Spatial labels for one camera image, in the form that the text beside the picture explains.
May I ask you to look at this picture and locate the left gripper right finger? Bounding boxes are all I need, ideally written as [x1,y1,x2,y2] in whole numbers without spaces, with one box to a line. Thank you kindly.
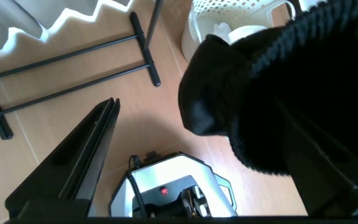
[276,99,358,217]

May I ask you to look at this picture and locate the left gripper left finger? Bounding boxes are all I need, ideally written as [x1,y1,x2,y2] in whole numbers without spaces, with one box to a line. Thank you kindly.
[4,97,121,218]

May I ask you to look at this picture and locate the black shorts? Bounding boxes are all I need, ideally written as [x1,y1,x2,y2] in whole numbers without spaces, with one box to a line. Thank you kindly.
[178,0,358,177]

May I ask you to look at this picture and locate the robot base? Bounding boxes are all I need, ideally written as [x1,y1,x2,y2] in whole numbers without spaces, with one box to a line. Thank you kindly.
[108,151,238,218]

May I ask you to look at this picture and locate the black clothes rack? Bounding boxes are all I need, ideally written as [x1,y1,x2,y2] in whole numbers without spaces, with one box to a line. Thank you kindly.
[0,0,165,141]

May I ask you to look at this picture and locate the white laundry basket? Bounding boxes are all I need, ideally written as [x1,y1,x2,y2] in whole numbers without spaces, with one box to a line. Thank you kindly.
[181,0,298,63]

